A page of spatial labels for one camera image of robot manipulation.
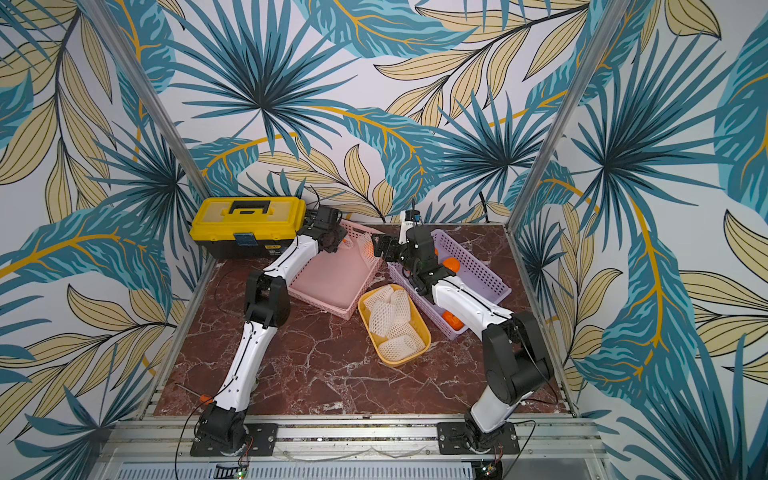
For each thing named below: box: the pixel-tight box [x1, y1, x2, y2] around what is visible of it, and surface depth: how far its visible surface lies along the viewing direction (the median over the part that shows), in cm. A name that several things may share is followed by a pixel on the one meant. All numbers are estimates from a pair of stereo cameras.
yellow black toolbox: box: [190, 196, 307, 258], surface depth 100 cm
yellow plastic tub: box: [357, 284, 432, 367], surface depth 90 cm
